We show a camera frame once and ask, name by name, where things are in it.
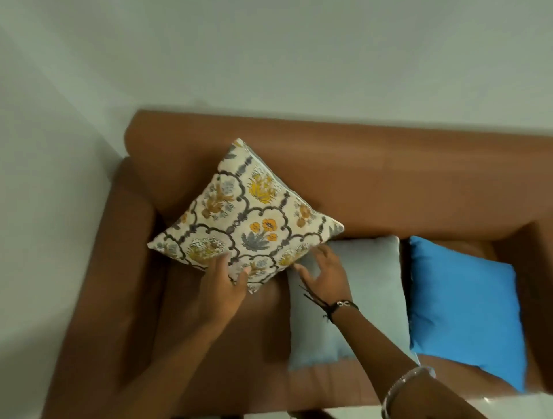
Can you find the person's left forearm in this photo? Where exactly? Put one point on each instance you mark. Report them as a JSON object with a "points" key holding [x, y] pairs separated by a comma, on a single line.
{"points": [[164, 367]]}

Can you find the pale blue cushion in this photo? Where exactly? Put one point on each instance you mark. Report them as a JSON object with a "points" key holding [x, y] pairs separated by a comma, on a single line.
{"points": [[371, 280]]}

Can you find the silver bangle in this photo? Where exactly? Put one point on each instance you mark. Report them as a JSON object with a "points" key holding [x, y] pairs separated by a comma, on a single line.
{"points": [[404, 382]]}

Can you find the floral patterned cushion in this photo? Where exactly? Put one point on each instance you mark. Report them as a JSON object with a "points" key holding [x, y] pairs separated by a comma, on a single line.
{"points": [[255, 216]]}

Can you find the person's left hand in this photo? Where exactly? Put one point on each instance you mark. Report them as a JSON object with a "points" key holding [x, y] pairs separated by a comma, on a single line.
{"points": [[220, 293]]}

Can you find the person's right thumb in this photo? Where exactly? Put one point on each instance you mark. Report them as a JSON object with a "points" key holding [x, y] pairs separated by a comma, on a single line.
{"points": [[304, 276]]}

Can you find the brown leather sofa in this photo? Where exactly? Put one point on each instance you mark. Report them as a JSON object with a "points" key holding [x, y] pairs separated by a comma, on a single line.
{"points": [[389, 181]]}

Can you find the person's right forearm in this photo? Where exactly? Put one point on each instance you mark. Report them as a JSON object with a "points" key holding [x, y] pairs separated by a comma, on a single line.
{"points": [[389, 358]]}

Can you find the person's left thumb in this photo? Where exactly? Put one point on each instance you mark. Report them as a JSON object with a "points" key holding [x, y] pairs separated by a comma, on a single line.
{"points": [[243, 279]]}

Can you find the bright blue cushion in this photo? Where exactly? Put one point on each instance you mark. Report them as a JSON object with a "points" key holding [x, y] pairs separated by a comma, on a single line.
{"points": [[466, 302]]}

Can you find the person's right hand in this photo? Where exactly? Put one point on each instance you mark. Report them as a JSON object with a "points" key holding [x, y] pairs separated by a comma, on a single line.
{"points": [[330, 278]]}

